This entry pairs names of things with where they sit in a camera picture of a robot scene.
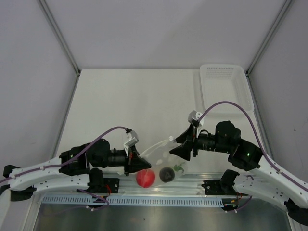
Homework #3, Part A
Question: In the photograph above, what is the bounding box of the right aluminium frame post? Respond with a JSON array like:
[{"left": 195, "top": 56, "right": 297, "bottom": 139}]
[{"left": 245, "top": 0, "right": 299, "bottom": 76}]

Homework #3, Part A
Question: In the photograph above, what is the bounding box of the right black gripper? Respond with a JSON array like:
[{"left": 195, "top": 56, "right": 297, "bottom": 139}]
[{"left": 169, "top": 124, "right": 231, "bottom": 162}]

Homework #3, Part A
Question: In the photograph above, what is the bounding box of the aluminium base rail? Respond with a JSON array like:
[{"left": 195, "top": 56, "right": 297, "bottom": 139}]
[{"left": 36, "top": 171, "right": 295, "bottom": 198}]

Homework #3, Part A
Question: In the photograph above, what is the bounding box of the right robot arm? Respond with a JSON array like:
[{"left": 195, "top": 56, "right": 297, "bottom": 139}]
[{"left": 170, "top": 121, "right": 308, "bottom": 225}]

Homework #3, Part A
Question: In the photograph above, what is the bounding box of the clear zip top bag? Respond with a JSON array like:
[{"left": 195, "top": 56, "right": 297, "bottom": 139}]
[{"left": 140, "top": 137, "right": 188, "bottom": 188}]

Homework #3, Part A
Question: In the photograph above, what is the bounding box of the left aluminium frame post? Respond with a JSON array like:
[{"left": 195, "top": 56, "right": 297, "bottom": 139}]
[{"left": 37, "top": 0, "right": 81, "bottom": 76}]

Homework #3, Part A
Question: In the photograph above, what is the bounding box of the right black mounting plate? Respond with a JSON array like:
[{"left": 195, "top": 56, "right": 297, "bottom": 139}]
[{"left": 201, "top": 180, "right": 237, "bottom": 196}]

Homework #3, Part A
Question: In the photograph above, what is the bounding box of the aluminium frame post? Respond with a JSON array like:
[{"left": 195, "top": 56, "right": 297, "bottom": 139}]
[
  {"left": 37, "top": 0, "right": 81, "bottom": 76},
  {"left": 245, "top": 0, "right": 299, "bottom": 76}
]

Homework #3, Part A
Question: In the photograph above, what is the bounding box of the black mounting plate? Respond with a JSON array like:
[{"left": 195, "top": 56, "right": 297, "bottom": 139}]
[
  {"left": 101, "top": 178, "right": 120, "bottom": 194},
  {"left": 201, "top": 180, "right": 237, "bottom": 196}
]

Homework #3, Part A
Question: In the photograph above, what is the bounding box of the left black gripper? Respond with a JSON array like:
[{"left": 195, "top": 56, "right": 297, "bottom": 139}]
[{"left": 92, "top": 144, "right": 152, "bottom": 176}]

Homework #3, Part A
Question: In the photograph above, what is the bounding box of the white plastic basket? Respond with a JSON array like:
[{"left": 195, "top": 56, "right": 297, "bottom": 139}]
[{"left": 200, "top": 64, "right": 255, "bottom": 115}]

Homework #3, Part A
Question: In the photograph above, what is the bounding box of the black round food item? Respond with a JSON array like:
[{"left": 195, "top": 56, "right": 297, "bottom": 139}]
[{"left": 159, "top": 167, "right": 175, "bottom": 183}]

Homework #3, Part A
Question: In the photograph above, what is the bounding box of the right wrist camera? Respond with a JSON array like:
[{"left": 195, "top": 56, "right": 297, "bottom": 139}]
[{"left": 188, "top": 110, "right": 204, "bottom": 128}]

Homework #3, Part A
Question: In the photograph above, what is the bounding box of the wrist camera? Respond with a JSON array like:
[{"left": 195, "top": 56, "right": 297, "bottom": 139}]
[
  {"left": 188, "top": 110, "right": 204, "bottom": 128},
  {"left": 122, "top": 128, "right": 139, "bottom": 152}
]

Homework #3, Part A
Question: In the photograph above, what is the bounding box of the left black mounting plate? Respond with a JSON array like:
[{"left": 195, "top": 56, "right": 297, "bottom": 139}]
[{"left": 101, "top": 178, "right": 120, "bottom": 194}]

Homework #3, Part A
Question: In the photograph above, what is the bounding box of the red tomato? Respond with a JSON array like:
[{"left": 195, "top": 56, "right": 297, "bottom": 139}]
[{"left": 136, "top": 169, "right": 155, "bottom": 188}]

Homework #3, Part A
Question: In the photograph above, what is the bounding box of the white daikon radish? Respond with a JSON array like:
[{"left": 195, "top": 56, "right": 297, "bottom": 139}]
[{"left": 172, "top": 162, "right": 187, "bottom": 174}]

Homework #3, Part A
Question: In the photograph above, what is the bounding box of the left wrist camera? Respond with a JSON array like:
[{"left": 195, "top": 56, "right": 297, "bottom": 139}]
[{"left": 122, "top": 128, "right": 139, "bottom": 152}]

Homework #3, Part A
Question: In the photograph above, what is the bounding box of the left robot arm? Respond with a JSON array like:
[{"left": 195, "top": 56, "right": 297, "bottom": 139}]
[{"left": 0, "top": 139, "right": 151, "bottom": 202}]

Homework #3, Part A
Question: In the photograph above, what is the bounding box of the white slotted cable duct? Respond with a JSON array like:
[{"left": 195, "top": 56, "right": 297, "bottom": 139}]
[{"left": 42, "top": 194, "right": 224, "bottom": 207}]

